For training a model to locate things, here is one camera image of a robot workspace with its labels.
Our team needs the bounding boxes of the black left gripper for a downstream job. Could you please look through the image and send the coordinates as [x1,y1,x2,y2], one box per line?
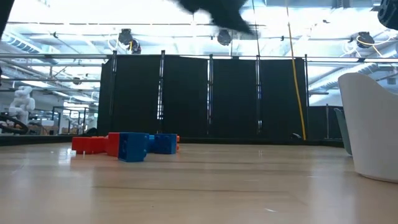
[177,0,253,34]

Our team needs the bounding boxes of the medium blue building block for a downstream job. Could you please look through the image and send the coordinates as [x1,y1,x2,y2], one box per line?
[153,133,178,156]

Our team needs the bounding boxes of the small blue building block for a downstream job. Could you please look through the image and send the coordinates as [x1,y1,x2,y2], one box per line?
[118,132,150,163]
[146,134,155,154]

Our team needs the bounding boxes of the medium red building block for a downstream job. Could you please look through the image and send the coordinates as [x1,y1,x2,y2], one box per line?
[106,132,121,157]

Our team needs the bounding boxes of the small red building block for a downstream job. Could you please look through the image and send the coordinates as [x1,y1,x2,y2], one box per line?
[71,136,103,156]

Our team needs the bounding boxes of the black folding partition screen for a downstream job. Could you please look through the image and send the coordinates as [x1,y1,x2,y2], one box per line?
[97,51,308,137]

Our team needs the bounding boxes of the dark teal plastic bin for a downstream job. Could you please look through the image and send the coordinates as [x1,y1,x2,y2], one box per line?
[334,108,353,156]

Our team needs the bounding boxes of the white plastic bin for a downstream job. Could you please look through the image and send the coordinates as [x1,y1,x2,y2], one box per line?
[338,72,398,184]

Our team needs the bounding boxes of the white humanoid robot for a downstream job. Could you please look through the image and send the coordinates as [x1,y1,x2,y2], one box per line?
[8,86,36,126]

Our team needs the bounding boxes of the black hanging cable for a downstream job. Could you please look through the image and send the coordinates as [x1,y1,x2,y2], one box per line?
[251,0,260,57]

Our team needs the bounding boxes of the yellow hanging cable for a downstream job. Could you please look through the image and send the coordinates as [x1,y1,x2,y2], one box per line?
[285,0,307,140]

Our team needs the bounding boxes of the grey metal overhead rail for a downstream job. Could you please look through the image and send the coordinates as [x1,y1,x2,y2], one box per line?
[0,53,398,63]

